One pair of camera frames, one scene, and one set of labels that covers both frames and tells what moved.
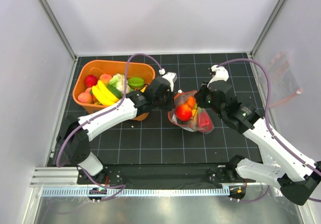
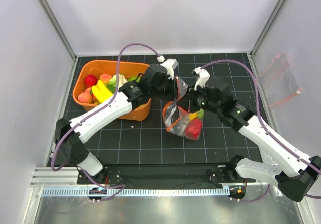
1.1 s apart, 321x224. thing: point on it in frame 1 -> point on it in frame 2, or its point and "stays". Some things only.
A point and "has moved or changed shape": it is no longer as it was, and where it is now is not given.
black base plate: (197, 176) stays
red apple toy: (90, 80) stays
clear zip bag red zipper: (187, 115) has moved or changed shape
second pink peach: (105, 78) stays
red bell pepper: (205, 124) -> (193, 128)
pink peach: (85, 97) stays
